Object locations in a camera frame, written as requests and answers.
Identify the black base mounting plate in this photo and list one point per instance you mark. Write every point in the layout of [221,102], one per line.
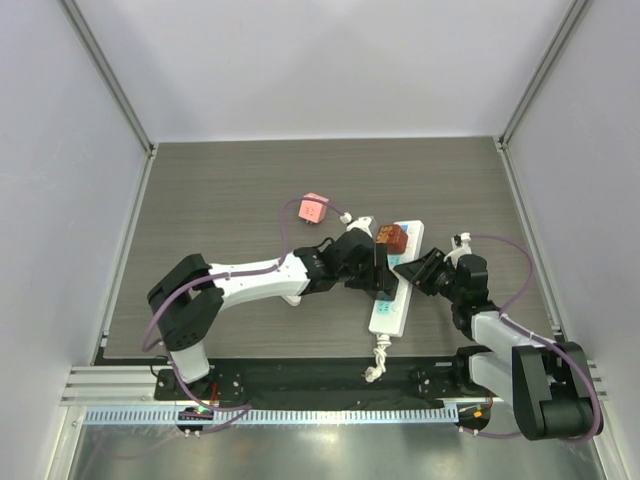
[337,384]

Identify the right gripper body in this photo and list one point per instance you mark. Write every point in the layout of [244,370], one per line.
[433,273]

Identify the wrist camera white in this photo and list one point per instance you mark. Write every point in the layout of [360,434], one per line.
[460,246]
[367,224]

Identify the white power strip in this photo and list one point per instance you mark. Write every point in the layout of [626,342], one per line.
[389,317]

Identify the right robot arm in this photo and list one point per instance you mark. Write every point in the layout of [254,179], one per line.
[546,383]

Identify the pink cube plug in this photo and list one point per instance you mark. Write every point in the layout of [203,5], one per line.
[312,208]

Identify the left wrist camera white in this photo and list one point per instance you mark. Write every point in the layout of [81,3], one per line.
[367,224]

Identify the red-brown plug adapter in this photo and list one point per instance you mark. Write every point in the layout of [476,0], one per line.
[393,237]

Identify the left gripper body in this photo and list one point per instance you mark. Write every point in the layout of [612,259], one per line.
[362,275]

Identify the aluminium frame post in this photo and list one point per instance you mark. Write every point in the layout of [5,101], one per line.
[567,27]
[91,45]

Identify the white triangular socket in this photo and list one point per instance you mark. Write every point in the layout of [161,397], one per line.
[292,300]

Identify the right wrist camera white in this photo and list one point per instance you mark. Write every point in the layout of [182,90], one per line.
[460,246]

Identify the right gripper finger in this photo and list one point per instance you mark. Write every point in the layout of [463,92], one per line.
[433,256]
[411,271]

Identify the left aluminium frame post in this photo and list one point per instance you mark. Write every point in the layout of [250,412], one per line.
[91,45]

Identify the white slotted cable duct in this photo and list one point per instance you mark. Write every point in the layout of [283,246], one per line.
[183,416]

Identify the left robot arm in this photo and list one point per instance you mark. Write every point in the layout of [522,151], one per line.
[187,300]

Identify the right aluminium frame post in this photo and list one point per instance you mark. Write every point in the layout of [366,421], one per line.
[567,27]

